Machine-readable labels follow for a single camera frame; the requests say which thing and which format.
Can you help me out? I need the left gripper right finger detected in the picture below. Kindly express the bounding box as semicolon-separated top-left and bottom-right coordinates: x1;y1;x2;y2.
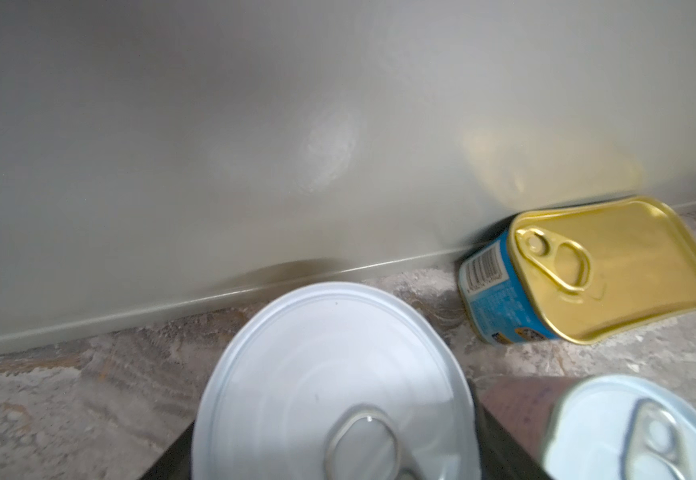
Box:
474;396;551;480

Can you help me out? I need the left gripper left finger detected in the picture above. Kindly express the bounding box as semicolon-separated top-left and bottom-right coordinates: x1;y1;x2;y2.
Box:
140;422;195;480

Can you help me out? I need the white lid can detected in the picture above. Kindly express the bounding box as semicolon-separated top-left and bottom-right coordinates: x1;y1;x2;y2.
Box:
191;282;482;479
481;374;696;480

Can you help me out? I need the gold rectangular sardine tin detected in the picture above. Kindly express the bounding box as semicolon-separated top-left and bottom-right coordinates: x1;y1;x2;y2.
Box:
457;197;696;345

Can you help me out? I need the grey metal cabinet box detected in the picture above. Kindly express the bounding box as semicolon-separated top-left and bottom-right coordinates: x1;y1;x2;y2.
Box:
0;1;696;353

